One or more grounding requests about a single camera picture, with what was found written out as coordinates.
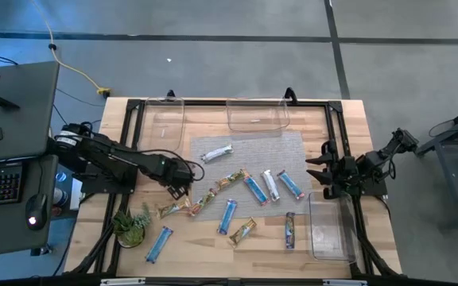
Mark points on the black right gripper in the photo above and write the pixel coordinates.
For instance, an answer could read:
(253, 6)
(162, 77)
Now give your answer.
(346, 172)

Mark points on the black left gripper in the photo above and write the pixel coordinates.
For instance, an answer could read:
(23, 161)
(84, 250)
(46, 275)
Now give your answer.
(179, 172)

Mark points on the green and gold granola bar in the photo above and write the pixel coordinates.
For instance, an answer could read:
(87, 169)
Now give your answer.
(232, 178)
(172, 208)
(202, 202)

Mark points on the white granola bar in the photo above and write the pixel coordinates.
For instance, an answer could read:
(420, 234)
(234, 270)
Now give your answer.
(217, 153)
(270, 184)

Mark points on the brown blue snack packet front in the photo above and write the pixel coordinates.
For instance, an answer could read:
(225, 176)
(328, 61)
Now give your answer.
(243, 230)

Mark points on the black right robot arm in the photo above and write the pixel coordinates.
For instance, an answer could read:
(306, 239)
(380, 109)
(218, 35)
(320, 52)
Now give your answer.
(376, 161)

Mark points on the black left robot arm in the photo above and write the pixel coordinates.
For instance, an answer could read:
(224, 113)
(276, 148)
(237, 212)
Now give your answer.
(105, 153)

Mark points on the dark blue granola bar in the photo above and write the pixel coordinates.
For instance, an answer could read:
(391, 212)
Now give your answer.
(289, 229)

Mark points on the small potted green plant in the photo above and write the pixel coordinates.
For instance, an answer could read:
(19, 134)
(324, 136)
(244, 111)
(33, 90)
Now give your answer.
(130, 227)

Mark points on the clear plastic bin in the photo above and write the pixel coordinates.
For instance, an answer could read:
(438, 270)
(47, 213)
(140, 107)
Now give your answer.
(163, 123)
(332, 228)
(258, 115)

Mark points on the grey woven mat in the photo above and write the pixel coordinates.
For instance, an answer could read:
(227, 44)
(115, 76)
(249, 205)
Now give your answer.
(253, 155)

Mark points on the white box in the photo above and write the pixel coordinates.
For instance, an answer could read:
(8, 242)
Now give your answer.
(76, 194)

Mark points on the white label strip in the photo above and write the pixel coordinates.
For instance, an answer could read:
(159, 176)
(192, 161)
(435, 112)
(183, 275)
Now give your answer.
(122, 282)
(344, 283)

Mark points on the blue lid bottle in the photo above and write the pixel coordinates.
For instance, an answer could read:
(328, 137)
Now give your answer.
(60, 176)

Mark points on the small round can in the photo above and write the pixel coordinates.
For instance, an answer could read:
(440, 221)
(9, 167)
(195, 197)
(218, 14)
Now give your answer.
(59, 196)

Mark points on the dark metal cart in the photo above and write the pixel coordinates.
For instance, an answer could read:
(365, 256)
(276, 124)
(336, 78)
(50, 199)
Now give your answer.
(457, 167)

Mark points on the black computer mouse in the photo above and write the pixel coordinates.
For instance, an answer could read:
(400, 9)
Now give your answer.
(36, 210)

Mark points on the grey desk top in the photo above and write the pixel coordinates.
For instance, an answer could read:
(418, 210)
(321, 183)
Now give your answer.
(22, 119)

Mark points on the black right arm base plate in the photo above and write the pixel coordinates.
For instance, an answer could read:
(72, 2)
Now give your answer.
(374, 190)

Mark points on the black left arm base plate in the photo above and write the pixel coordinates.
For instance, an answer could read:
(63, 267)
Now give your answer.
(105, 182)

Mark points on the black frame clamp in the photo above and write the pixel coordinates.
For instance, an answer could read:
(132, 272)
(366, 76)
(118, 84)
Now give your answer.
(170, 94)
(290, 95)

